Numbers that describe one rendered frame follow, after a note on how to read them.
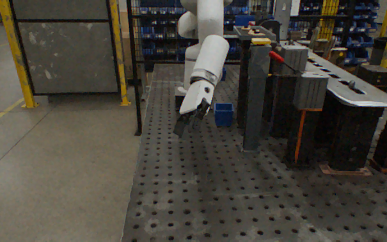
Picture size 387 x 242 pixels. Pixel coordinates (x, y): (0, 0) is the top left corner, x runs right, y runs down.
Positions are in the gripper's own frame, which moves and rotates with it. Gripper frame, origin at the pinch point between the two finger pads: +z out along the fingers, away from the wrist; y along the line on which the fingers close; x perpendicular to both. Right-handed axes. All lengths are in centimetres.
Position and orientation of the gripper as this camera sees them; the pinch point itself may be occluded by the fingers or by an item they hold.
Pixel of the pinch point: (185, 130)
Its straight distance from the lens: 80.2
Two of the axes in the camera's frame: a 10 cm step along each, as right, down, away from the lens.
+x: -8.1, -4.3, -4.1
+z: -3.2, 9.0, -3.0
